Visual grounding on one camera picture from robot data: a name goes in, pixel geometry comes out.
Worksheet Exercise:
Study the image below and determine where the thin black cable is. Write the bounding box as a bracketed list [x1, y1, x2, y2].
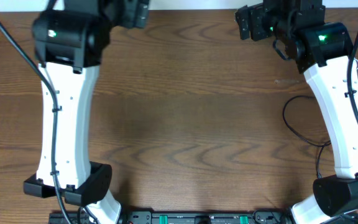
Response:
[282, 95, 332, 148]
[316, 141, 332, 180]

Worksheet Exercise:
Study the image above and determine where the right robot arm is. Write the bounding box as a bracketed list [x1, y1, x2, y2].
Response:
[235, 1, 358, 223]

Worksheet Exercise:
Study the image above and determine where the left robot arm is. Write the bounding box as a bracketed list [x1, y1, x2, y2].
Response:
[24, 0, 149, 223]

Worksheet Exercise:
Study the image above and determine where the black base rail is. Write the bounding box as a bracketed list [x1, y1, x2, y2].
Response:
[48, 210, 358, 224]

